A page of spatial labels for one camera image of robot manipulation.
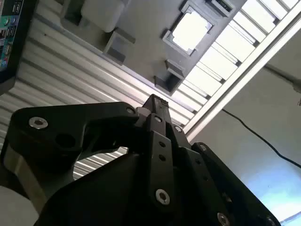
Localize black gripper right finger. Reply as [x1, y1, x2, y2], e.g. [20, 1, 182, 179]
[164, 103, 282, 226]

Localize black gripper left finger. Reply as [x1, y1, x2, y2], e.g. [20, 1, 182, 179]
[0, 94, 176, 208]

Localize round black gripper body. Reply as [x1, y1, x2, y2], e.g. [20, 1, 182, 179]
[35, 153, 219, 226]

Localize square CPU with metal lid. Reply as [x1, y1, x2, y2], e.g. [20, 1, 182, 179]
[171, 11, 214, 52]

